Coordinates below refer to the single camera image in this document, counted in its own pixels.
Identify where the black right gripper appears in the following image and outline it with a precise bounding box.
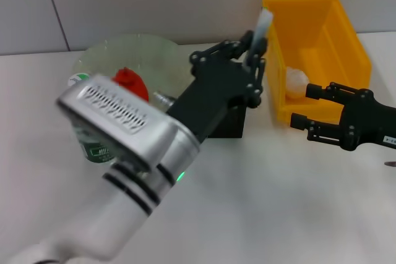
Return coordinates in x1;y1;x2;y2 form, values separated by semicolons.
290;82;396;152

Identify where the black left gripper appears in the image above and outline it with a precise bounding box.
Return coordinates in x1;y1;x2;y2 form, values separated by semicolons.
166;30;269;141

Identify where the white paper ball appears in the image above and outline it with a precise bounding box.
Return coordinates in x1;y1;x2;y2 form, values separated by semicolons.
285;66;310;100

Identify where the grey marker pen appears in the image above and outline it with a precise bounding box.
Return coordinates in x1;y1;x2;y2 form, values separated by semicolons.
247;9;275;69

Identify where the clear green-label water bottle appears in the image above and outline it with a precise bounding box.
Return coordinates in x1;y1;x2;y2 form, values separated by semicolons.
67;72;122;166

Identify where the black mesh pen holder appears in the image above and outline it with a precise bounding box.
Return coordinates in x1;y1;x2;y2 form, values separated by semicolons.
205;59;249;139

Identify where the wavy clear glass fruit plate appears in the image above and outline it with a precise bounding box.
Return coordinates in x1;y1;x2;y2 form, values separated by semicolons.
72;32;194;113

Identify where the yellow plastic storage bin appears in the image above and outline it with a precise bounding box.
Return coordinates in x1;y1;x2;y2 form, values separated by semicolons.
262;0;372;124

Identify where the small silver left wrist plug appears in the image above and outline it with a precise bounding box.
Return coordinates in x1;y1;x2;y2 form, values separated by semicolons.
152;90;176;108

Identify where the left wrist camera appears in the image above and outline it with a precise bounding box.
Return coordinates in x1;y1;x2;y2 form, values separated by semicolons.
55;74;201;172

